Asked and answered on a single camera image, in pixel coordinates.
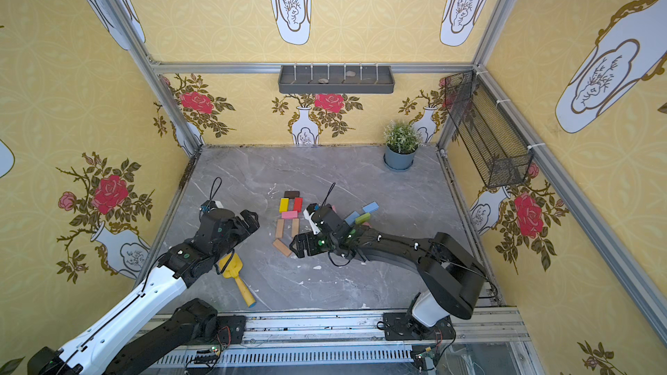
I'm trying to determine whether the natural wood block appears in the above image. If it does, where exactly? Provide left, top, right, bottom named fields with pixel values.
left=291, top=218, right=300, bottom=237
left=275, top=219, right=285, bottom=239
left=273, top=239, right=292, bottom=257

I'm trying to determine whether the pink block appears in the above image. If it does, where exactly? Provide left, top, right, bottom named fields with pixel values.
left=281, top=211, right=299, bottom=220

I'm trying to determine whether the red block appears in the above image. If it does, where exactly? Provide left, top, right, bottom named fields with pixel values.
left=293, top=197, right=303, bottom=212

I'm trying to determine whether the yellow block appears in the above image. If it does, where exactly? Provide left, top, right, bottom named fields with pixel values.
left=279, top=198, right=289, bottom=213

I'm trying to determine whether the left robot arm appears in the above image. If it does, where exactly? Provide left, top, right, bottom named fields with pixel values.
left=27, top=208, right=260, bottom=374

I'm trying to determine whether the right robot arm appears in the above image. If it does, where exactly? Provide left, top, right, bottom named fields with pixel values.
left=289, top=225, right=486, bottom=319

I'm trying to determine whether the yellow toy shovel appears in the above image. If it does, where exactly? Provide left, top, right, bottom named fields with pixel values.
left=218, top=253, right=256, bottom=307

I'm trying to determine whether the light blue short block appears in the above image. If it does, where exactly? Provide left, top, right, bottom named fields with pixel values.
left=345, top=211, right=361, bottom=226

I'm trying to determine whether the green block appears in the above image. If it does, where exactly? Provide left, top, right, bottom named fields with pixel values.
left=354, top=213, right=371, bottom=225

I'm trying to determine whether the light blue block far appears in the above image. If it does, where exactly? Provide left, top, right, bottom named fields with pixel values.
left=363, top=201, right=380, bottom=214

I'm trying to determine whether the blue plant pot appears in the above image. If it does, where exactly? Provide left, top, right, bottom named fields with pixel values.
left=383, top=146, right=416, bottom=171

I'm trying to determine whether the green artificial plant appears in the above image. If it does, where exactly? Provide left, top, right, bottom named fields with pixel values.
left=384, top=121, right=421, bottom=155

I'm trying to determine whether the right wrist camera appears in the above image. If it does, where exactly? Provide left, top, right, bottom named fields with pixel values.
left=303, top=203, right=352, bottom=238

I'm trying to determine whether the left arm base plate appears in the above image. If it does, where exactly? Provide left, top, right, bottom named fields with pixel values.
left=210, top=314, right=247, bottom=347

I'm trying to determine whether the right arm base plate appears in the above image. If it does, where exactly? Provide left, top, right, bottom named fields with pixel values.
left=376, top=312, right=456, bottom=342

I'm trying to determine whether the grey wall shelf tray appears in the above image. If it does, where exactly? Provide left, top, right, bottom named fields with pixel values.
left=278, top=64, right=396, bottom=95

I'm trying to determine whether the aluminium rail frame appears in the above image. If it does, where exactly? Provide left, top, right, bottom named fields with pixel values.
left=141, top=307, right=544, bottom=374

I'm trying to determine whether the black wire mesh basket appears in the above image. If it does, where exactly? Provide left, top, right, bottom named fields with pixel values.
left=444, top=71, right=533, bottom=189

